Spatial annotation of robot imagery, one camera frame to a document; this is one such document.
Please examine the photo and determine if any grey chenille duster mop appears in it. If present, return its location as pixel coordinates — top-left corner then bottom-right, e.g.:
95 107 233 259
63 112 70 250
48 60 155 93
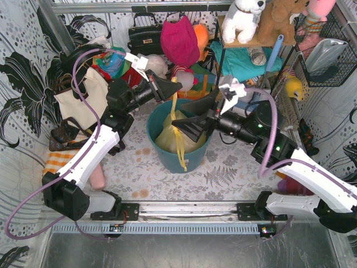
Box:
272 76 298 131

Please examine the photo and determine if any rainbow striped cloth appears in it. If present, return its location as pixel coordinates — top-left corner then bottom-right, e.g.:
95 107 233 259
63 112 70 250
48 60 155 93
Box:
171 63 216 100

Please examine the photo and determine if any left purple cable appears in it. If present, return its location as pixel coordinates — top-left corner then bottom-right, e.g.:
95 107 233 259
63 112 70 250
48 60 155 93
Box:
4 47 128 241

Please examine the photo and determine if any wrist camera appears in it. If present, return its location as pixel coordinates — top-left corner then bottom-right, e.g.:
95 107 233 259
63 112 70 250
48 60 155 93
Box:
124 52 149 81
219 75 247 115

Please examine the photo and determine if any cream tote bag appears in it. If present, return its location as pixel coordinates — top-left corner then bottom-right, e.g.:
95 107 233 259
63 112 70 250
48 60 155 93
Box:
54 66 112 131

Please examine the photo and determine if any white sheep plush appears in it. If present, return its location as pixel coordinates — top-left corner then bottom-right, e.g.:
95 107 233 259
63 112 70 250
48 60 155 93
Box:
145 54 168 79

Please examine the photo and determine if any pink white doll plush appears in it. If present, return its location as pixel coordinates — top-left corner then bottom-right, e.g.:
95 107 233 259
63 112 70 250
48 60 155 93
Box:
171 65 198 92

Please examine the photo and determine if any teal trash bin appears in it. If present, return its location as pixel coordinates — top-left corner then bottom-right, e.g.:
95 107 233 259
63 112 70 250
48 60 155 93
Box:
146 98 211 174

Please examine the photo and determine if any black hat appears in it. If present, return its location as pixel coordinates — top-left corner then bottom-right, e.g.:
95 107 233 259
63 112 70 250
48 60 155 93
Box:
60 44 105 74

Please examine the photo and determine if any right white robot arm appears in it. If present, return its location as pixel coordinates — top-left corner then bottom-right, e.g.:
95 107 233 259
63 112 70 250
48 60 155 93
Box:
172 88 356 233

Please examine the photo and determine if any white dog plush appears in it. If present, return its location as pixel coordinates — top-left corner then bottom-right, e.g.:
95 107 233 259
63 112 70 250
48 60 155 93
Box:
222 0 266 44

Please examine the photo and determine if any metal base rail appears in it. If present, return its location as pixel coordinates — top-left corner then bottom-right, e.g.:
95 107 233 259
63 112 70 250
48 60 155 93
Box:
60 201 293 237

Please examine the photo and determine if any purple orange sock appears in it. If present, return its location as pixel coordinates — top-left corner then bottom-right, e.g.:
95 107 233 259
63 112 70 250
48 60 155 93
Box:
276 171 313 195

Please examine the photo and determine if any teal folded cloth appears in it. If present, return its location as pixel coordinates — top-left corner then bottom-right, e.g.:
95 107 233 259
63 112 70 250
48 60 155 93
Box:
210 41 283 82

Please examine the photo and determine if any purple cable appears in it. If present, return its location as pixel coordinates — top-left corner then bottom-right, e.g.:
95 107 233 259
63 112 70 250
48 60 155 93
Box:
242 88 357 202
4 47 128 241

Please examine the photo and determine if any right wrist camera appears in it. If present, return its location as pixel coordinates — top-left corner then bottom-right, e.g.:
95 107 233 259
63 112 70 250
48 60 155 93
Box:
219 75 247 115

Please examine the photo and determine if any blue lint roller mop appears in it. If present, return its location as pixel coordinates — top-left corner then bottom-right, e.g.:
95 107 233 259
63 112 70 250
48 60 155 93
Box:
235 38 282 117

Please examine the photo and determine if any pink plush toy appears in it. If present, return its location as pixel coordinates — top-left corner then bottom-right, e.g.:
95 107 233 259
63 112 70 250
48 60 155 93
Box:
296 0 336 51

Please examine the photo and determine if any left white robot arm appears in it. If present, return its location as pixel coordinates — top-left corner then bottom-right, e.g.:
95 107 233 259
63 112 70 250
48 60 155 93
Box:
42 70 182 221

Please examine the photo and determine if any black handbag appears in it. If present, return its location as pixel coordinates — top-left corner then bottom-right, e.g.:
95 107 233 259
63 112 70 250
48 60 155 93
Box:
127 12 164 56

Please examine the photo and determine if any silver pouch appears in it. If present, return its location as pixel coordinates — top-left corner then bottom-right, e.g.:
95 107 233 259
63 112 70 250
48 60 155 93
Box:
305 39 348 73

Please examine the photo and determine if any black wire basket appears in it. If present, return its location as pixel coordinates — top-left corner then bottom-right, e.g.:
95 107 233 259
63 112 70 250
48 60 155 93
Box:
295 13 356 88

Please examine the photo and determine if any floral table mat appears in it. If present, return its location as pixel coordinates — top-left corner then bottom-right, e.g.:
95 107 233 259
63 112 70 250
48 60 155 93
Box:
101 100 281 201

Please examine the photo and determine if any yellow trash bag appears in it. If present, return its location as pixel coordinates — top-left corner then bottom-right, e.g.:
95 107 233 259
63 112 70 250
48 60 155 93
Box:
155 93 207 172

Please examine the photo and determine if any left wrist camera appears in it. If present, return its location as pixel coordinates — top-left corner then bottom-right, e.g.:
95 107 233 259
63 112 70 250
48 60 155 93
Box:
124 52 149 81

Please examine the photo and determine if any orange plush toy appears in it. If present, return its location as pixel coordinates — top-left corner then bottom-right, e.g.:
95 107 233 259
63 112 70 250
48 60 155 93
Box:
193 23 209 61

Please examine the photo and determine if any colourful scarf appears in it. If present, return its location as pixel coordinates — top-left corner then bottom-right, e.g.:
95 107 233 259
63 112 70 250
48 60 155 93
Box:
91 52 131 82

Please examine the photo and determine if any orange checkered towel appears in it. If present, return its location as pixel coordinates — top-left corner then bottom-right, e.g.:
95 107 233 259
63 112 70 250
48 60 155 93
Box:
42 150 79 176

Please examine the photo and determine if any brown teddy bear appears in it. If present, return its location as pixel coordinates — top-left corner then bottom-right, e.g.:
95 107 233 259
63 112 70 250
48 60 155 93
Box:
257 0 310 45

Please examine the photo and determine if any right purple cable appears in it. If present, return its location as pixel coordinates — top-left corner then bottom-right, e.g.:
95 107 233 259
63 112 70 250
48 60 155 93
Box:
242 88 357 202

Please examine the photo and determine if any red cloth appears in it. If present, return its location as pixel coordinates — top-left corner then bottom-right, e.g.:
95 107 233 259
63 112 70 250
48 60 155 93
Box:
99 65 143 87

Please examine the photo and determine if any magenta cloth bag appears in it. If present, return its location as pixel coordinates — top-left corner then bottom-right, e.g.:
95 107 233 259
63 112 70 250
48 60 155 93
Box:
161 16 200 67

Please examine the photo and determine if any yellow duck plush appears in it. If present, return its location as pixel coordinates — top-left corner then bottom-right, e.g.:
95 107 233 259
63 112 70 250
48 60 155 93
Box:
282 69 303 102

